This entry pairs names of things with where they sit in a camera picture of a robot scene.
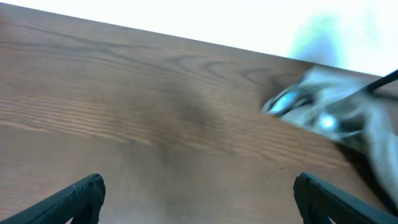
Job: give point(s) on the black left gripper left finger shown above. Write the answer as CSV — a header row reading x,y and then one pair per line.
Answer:
x,y
79,203

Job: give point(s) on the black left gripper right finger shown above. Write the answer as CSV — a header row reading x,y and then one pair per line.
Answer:
x,y
321,202

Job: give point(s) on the khaki green shorts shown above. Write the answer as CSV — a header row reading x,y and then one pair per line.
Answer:
x,y
365,123

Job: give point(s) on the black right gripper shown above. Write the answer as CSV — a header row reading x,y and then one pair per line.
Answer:
x,y
305,109

